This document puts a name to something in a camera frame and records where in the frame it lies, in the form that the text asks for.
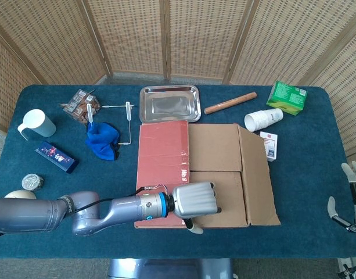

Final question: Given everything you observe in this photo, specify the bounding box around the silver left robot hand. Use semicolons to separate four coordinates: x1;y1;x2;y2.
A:
171;181;222;235

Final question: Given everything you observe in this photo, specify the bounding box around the brown cardboard box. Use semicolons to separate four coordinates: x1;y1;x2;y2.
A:
134;119;282;230

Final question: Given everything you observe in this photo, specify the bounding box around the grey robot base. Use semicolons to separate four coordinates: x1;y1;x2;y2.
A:
107;257;235;279

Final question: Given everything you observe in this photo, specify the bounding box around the small white red-printed box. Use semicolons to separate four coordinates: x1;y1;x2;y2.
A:
259;131;279;163

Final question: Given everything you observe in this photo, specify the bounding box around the dark blue printed box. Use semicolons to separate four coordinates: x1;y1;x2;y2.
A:
34;141;80;174

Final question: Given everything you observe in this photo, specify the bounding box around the teal blue table cover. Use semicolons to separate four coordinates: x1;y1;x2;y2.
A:
0;84;356;260

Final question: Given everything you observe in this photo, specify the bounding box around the thin bent metal rod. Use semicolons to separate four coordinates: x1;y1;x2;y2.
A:
101;104;135;146

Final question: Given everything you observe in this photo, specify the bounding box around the stainless steel tray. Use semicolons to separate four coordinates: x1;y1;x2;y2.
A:
139;84;202;124

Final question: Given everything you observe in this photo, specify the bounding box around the wooden rolling pin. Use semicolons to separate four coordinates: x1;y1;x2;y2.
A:
203;91;257;115

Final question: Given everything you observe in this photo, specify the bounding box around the stack of white paper cups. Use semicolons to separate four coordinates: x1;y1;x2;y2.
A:
243;108;284;131

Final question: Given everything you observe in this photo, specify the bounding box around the blue fleece cloth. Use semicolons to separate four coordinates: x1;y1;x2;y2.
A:
84;121;121;160

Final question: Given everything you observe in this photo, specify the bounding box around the green tissue pack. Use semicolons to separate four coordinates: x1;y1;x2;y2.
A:
266;80;308;116

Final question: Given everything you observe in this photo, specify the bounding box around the clear bag of nuts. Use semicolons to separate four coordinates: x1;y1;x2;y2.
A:
60;89;102;126

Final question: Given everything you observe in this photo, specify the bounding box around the woven bamboo folding screen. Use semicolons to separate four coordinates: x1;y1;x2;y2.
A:
0;0;356;159

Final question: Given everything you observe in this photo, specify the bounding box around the crumpled silver foil ball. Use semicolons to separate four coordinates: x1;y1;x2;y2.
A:
21;173;45;192

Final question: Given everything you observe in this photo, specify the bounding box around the pale blue plastic mug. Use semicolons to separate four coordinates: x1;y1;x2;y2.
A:
17;109;57;141

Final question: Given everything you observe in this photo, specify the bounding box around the cream round bowl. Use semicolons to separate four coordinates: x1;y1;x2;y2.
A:
3;189;38;200

